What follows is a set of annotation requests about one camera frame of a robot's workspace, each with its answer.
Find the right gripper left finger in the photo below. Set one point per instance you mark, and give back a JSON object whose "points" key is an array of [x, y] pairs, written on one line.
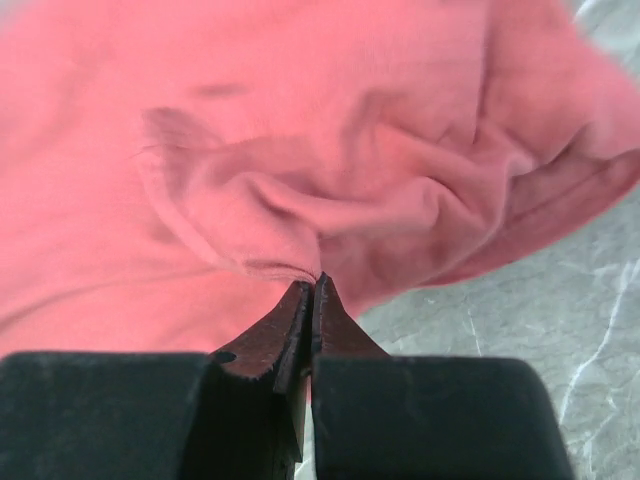
{"points": [[236, 413]]}

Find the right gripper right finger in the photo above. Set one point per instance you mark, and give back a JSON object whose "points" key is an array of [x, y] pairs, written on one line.
{"points": [[379, 416]]}

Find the salmon pink t shirt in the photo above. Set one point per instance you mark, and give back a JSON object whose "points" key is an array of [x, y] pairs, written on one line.
{"points": [[169, 168]]}

